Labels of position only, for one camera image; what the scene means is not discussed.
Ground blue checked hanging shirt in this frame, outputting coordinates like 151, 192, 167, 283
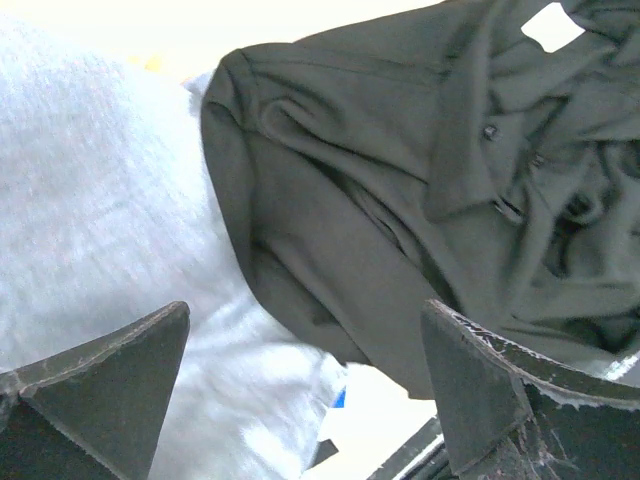
332, 388, 346, 409

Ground grey hanging shirt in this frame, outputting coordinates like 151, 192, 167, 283
1, 16, 345, 479

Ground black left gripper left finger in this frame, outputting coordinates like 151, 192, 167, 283
1, 302, 190, 479

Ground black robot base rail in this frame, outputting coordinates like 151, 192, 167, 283
309, 417, 451, 480

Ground black shirt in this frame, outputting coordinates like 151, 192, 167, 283
201, 1, 639, 399

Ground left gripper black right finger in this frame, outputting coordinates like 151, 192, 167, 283
421, 301, 639, 479

